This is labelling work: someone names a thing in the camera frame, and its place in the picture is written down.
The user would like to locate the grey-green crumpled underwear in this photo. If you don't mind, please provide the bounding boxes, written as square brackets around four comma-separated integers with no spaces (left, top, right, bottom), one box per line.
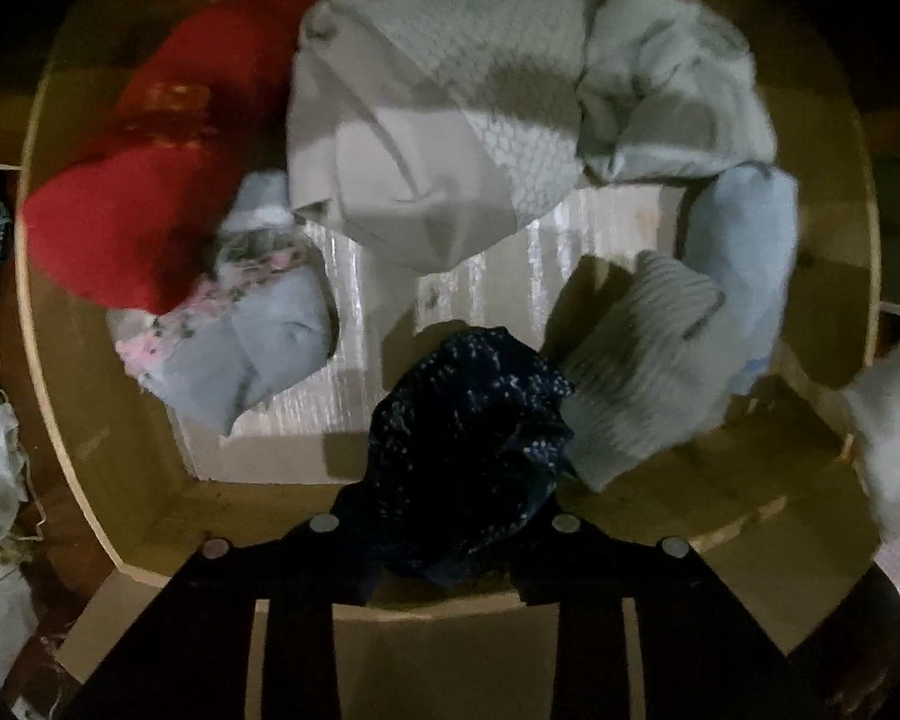
[577,0,777,184]

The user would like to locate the red underwear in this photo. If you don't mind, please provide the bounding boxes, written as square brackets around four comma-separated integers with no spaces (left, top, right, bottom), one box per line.
[23,0,317,314]

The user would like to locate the dark blue speckled underwear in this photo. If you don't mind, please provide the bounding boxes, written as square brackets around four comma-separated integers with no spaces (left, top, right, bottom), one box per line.
[364,327,572,585]

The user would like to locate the grey ribbed underwear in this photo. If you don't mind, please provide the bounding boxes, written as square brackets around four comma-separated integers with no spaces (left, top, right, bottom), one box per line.
[562,250,746,493]

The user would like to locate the wooden nightstand drawer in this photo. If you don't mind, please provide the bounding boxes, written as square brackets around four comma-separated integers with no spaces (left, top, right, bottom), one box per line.
[17,0,900,718]

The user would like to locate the pink floral blue underwear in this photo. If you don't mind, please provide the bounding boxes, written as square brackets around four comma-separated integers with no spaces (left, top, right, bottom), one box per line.
[107,169,338,436]

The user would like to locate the grey mesh-pattern underwear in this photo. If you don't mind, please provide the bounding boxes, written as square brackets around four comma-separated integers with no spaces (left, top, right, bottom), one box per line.
[287,0,598,273]

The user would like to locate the light blue underwear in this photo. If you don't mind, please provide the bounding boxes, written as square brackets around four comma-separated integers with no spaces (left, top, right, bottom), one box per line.
[683,163,800,397]

